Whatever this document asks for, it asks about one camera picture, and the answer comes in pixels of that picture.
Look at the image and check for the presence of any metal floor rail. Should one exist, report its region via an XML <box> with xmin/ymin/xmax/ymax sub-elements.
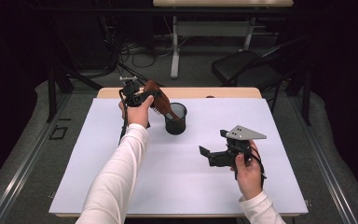
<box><xmin>287</xmin><ymin>92</ymin><xmax>358</xmax><ymax>224</ymax></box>
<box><xmin>0</xmin><ymin>92</ymin><xmax>73</xmax><ymax>224</ymax></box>

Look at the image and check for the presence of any left hand-held gripper cable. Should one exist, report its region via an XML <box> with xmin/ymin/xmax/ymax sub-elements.
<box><xmin>117</xmin><ymin>90</ymin><xmax>131</xmax><ymax>146</ymax></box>

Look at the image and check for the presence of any person's left hand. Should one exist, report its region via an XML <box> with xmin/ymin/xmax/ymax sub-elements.
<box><xmin>117</xmin><ymin>94</ymin><xmax>155</xmax><ymax>129</ymax></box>

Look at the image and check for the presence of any white board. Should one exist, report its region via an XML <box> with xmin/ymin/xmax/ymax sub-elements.
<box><xmin>48</xmin><ymin>97</ymin><xmax>310</xmax><ymax>216</ymax></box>

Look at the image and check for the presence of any black-framed floor hatch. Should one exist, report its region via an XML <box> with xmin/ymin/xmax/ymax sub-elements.
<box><xmin>48</xmin><ymin>125</ymin><xmax>69</xmax><ymax>141</ymax></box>

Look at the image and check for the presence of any dark cabinet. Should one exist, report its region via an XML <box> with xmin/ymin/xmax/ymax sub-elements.
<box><xmin>52</xmin><ymin>15</ymin><xmax>113</xmax><ymax>71</ymax></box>

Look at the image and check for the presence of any person's right hand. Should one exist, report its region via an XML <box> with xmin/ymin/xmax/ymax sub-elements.
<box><xmin>229</xmin><ymin>139</ymin><xmax>264</xmax><ymax>201</ymax></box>

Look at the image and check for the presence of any black metal stand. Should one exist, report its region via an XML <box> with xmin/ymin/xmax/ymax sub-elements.
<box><xmin>45</xmin><ymin>18</ymin><xmax>105</xmax><ymax>124</ymax></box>

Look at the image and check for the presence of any tangle of floor cables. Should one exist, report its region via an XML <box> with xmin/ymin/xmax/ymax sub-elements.
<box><xmin>102</xmin><ymin>15</ymin><xmax>187</xmax><ymax>88</ymax></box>

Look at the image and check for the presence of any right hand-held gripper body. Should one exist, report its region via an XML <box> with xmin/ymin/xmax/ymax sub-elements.
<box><xmin>207</xmin><ymin>124</ymin><xmax>268</xmax><ymax>168</ymax></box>

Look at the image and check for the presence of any black folding chair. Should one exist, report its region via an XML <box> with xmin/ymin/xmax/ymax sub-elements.
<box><xmin>211</xmin><ymin>35</ymin><xmax>311</xmax><ymax>115</ymax></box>

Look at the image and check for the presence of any black horizontal metal bar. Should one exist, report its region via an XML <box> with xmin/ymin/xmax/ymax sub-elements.
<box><xmin>24</xmin><ymin>6</ymin><xmax>330</xmax><ymax>17</ymax></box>

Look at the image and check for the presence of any right hand-held gripper cable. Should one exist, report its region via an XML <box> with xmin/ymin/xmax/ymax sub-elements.
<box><xmin>245</xmin><ymin>146</ymin><xmax>268</xmax><ymax>189</ymax></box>

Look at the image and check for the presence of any black mesh cup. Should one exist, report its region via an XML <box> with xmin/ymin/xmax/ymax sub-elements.
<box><xmin>163</xmin><ymin>102</ymin><xmax>188</xmax><ymax>136</ymax></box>

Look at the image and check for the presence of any white-legged desk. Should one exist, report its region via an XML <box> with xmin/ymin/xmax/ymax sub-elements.
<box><xmin>152</xmin><ymin>0</ymin><xmax>295</xmax><ymax>79</ymax></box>

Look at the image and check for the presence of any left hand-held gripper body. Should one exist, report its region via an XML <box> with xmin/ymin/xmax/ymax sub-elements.
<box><xmin>119</xmin><ymin>76</ymin><xmax>145</xmax><ymax>108</ymax></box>

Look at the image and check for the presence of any brown wooden hairbrush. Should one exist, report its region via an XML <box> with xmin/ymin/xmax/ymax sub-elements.
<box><xmin>143</xmin><ymin>79</ymin><xmax>181</xmax><ymax>121</ymax></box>

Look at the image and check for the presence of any light wooden table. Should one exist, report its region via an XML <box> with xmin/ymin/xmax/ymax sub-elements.
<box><xmin>55</xmin><ymin>87</ymin><xmax>306</xmax><ymax>218</ymax></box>

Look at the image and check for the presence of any hand-held gripper cable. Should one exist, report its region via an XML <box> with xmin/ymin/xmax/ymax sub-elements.
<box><xmin>245</xmin><ymin>146</ymin><xmax>268</xmax><ymax>189</ymax></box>
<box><xmin>117</xmin><ymin>90</ymin><xmax>131</xmax><ymax>146</ymax></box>

